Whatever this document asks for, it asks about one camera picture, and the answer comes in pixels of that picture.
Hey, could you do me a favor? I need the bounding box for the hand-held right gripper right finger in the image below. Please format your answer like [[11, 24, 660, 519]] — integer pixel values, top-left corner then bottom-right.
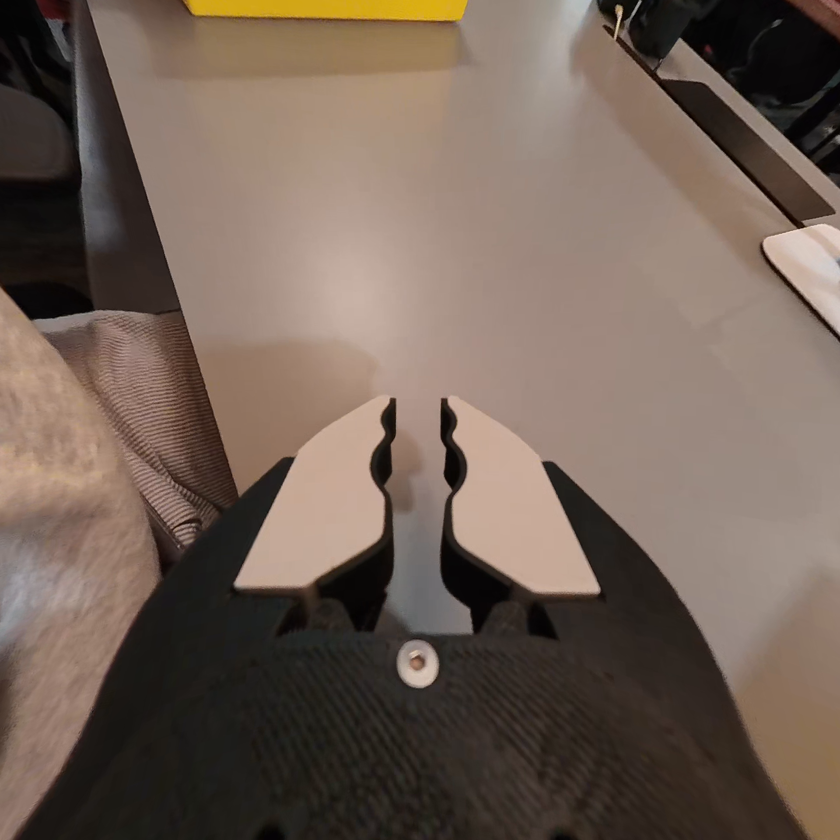
[[440, 394, 602, 599]]

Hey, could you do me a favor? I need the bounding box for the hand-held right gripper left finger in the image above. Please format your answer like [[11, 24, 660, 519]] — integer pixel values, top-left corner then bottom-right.
[[233, 394, 399, 599]]

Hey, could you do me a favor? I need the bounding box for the grey ribbed cloth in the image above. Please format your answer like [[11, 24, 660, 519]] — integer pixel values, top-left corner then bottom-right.
[[39, 310, 239, 567]]

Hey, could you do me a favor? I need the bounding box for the person's grey sweatshirt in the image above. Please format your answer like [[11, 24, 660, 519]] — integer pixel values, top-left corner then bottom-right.
[[0, 287, 165, 840]]

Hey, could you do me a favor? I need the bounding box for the white monitor base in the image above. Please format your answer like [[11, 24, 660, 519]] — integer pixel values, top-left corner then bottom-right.
[[760, 223, 840, 340]]

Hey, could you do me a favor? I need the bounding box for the yellow plastic bin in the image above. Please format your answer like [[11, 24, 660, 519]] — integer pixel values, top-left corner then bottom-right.
[[182, 0, 469, 22]]

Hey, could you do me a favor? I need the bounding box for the black round container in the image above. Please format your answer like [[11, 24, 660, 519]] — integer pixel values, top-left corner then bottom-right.
[[626, 0, 691, 58]]

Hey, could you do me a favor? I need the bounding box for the black desk cable slot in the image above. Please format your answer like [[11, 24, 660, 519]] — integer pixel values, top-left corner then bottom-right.
[[602, 25, 836, 228]]

